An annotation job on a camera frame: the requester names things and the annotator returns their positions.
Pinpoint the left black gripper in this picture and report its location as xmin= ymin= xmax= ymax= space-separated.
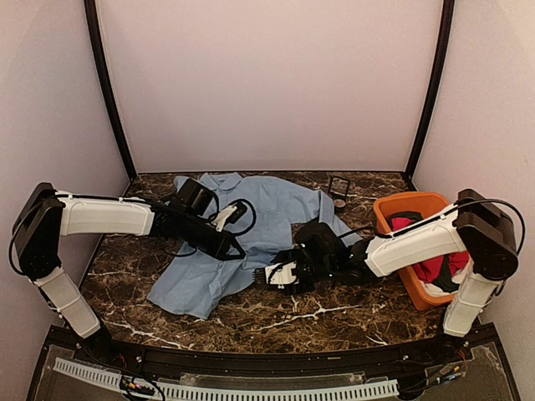
xmin=179 ymin=212 xmax=246 ymax=260

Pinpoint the light blue shirt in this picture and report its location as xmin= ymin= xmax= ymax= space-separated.
xmin=147 ymin=173 xmax=360 ymax=319

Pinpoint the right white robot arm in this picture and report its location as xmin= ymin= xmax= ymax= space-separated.
xmin=282 ymin=189 xmax=527 ymax=363

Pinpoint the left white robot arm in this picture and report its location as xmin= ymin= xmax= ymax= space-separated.
xmin=8 ymin=179 xmax=248 ymax=364

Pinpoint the red garment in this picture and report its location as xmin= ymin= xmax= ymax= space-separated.
xmin=390 ymin=215 xmax=469 ymax=287

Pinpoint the white garment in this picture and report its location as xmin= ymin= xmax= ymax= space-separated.
xmin=420 ymin=257 xmax=473 ymax=297

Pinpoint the orange plastic basin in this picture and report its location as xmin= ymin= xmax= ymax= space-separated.
xmin=374 ymin=192 xmax=469 ymax=311

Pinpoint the left black frame post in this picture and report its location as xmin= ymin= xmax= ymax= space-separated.
xmin=84 ymin=0 xmax=137 ymax=182

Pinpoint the black frame post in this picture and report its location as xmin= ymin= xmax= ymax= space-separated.
xmin=401 ymin=0 xmax=456 ymax=191
xmin=84 ymin=0 xmax=137 ymax=182

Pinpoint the white slotted cable duct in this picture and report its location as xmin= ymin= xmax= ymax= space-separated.
xmin=53 ymin=358 xmax=400 ymax=401

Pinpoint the black front rail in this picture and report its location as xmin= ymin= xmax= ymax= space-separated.
xmin=45 ymin=323 xmax=498 ymax=380

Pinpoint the right black frame post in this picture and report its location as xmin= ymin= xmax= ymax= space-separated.
xmin=401 ymin=0 xmax=456 ymax=191

